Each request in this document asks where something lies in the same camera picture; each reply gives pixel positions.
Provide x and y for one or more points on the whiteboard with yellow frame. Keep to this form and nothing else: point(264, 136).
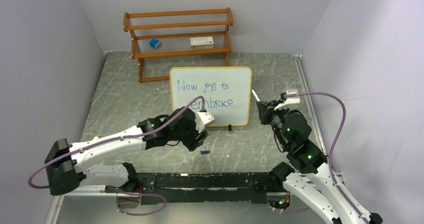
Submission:
point(224, 91)

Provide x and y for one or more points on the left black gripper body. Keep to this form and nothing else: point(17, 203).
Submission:
point(188, 136)

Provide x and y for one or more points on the wooden two-tier shelf rack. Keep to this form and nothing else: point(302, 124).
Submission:
point(174, 29)

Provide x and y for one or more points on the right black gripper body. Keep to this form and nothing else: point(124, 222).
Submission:
point(278, 117)

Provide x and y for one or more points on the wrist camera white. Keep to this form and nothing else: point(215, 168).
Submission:
point(291, 97)
point(203, 120)

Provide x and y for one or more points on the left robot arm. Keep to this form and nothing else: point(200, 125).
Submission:
point(70, 166)

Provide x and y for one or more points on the blue whiteboard eraser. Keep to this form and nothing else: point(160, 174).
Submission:
point(155, 43)

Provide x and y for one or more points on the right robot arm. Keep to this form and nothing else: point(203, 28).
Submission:
point(308, 174)

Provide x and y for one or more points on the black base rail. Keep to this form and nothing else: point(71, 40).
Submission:
point(254, 187)

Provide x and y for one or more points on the white marker pen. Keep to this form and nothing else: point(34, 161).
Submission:
point(258, 100)

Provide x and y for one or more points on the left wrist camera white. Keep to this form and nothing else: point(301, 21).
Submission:
point(203, 120)

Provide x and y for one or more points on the white cardboard box red label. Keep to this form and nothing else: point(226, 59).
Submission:
point(201, 43)

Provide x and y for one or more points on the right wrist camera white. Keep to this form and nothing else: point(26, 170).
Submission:
point(291, 97)

